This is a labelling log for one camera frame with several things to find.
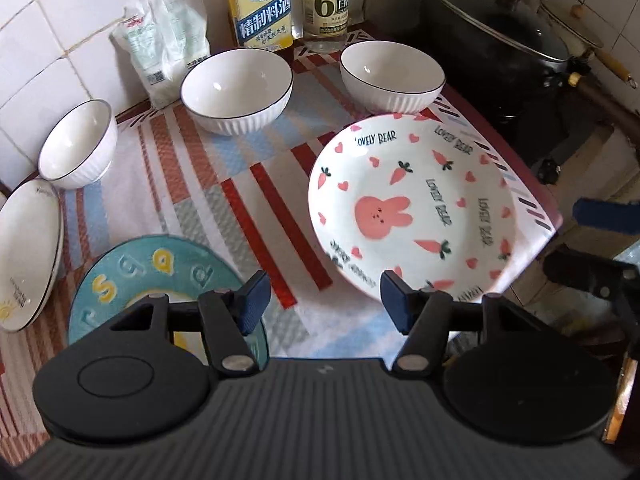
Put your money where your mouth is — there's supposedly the blue letter plate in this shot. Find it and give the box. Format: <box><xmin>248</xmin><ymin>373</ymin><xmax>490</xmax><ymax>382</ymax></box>
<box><xmin>67</xmin><ymin>235</ymin><xmax>241</xmax><ymax>344</ymax></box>

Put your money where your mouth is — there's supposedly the pink bunny ceramic plate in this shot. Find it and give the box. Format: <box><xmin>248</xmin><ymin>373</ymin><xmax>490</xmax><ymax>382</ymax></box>
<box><xmin>308</xmin><ymin>114</ymin><xmax>516</xmax><ymax>301</ymax></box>

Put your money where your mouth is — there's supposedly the white Morning Honey plate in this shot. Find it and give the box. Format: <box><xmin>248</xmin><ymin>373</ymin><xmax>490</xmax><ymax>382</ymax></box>
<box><xmin>0</xmin><ymin>179</ymin><xmax>64</xmax><ymax>333</ymax></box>

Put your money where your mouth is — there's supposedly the white ribbed bowl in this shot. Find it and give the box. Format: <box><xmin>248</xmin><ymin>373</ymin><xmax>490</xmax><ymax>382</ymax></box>
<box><xmin>340</xmin><ymin>40</ymin><xmax>446</xmax><ymax>114</ymax></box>
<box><xmin>180</xmin><ymin>48</ymin><xmax>294</xmax><ymax>136</ymax></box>
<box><xmin>38</xmin><ymin>100</ymin><xmax>118</xmax><ymax>190</ymax></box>

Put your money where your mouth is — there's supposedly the striped checkered tablecloth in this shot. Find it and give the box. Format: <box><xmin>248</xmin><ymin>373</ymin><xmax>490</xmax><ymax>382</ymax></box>
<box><xmin>0</xmin><ymin>29</ymin><xmax>564</xmax><ymax>467</ymax></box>

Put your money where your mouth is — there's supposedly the black wok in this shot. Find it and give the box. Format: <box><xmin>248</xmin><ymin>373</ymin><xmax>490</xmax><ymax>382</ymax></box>
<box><xmin>423</xmin><ymin>0</ymin><xmax>639</xmax><ymax>166</ymax></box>

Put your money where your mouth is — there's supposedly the cream enamel saucepan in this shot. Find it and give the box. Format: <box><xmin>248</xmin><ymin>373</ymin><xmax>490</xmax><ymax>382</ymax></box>
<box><xmin>537</xmin><ymin>0</ymin><xmax>638</xmax><ymax>89</ymax></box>

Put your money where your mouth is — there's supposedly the glass wok lid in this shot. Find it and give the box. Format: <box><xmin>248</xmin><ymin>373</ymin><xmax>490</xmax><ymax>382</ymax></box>
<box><xmin>437</xmin><ymin>0</ymin><xmax>570</xmax><ymax>63</ymax></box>

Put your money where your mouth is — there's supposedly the white plastic seasoning bag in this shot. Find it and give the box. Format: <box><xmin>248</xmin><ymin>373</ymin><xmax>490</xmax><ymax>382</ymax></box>
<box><xmin>112</xmin><ymin>0</ymin><xmax>210</xmax><ymax>108</ymax></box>

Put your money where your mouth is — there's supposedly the yellow label cooking wine bottle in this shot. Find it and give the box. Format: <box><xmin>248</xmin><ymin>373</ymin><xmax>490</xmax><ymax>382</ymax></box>
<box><xmin>228</xmin><ymin>0</ymin><xmax>293</xmax><ymax>52</ymax></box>

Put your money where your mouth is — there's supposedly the white vinegar bottle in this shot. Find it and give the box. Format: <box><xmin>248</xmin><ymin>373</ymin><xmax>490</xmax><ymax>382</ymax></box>
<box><xmin>302</xmin><ymin>0</ymin><xmax>349</xmax><ymax>54</ymax></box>

